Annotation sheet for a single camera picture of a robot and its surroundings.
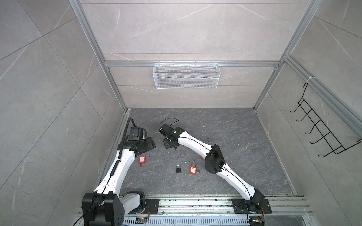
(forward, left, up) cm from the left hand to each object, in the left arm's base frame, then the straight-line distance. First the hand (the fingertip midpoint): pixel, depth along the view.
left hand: (149, 141), depth 83 cm
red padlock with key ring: (-6, +6, -12) cm, 15 cm away
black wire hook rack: (-12, -87, +19) cm, 90 cm away
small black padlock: (-13, -17, -13) cm, 25 cm away
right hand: (+7, -10, -14) cm, 19 cm away
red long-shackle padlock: (-13, -26, -13) cm, 32 cm away
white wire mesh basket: (+45, -25, +16) cm, 54 cm away
